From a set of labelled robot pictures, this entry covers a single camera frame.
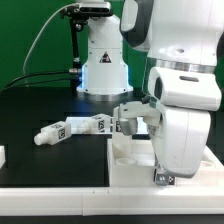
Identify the black cable lower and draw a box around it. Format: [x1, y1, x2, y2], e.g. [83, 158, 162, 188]
[0, 77, 73, 93]

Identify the black cable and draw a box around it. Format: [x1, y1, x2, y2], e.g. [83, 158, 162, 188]
[0, 77, 73, 93]
[6, 70, 83, 88]

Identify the white left fence wall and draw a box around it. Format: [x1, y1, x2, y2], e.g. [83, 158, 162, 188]
[0, 146, 6, 169]

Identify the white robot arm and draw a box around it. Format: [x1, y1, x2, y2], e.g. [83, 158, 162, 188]
[109, 0, 224, 187]

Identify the grey camera cable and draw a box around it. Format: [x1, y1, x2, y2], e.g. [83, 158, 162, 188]
[22, 3, 79, 88]

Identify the white front fence wall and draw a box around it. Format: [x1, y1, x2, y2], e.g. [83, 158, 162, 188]
[0, 187, 224, 216]

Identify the white sheet with markers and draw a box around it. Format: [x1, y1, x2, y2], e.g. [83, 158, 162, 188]
[66, 117, 147, 135]

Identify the black camera on stand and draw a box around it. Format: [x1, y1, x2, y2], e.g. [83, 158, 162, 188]
[60, 1, 113, 18]

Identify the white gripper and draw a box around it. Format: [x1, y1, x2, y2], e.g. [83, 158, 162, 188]
[118, 67, 221, 186]

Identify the black cable upper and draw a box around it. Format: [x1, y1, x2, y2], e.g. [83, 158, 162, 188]
[6, 70, 83, 88]

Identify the white fence wall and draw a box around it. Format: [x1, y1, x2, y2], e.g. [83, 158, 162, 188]
[0, 187, 224, 216]
[0, 146, 6, 169]

